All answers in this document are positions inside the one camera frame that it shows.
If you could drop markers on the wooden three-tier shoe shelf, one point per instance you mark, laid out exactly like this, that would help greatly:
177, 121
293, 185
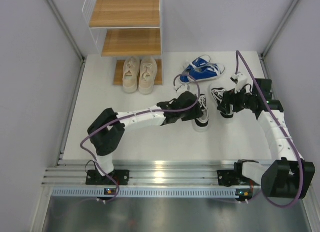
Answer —
124, 28

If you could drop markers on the beige lace sneaker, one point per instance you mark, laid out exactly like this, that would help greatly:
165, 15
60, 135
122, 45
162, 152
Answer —
148, 73
131, 69

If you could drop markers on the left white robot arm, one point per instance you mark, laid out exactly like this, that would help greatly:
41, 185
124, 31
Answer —
107, 131

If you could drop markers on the aluminium frame post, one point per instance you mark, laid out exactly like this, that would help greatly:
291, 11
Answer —
279, 28
63, 25

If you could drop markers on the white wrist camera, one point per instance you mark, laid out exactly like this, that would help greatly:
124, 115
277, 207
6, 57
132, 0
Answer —
182, 89
240, 81

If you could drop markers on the slotted grey cable duct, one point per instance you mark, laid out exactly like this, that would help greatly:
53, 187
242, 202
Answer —
215, 193

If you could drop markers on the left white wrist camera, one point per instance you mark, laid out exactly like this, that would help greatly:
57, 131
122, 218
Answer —
182, 89

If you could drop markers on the right aluminium frame post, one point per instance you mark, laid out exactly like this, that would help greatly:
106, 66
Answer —
279, 28

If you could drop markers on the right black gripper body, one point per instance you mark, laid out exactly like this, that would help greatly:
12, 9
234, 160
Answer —
241, 101

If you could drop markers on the black white sneaker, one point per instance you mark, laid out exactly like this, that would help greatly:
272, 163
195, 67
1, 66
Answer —
216, 92
201, 124

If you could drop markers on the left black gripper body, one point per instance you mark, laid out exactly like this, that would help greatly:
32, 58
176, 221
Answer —
192, 113

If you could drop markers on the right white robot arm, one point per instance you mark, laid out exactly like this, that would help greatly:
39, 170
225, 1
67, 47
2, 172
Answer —
289, 176

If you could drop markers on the left aluminium frame post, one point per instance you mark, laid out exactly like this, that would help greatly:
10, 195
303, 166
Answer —
63, 25

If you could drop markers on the aluminium mounting rail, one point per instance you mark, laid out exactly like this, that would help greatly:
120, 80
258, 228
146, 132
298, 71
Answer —
143, 174

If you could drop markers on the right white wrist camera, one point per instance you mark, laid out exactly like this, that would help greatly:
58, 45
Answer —
240, 81

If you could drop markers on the blue canvas sneaker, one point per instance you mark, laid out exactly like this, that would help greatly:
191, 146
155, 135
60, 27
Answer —
211, 71
201, 61

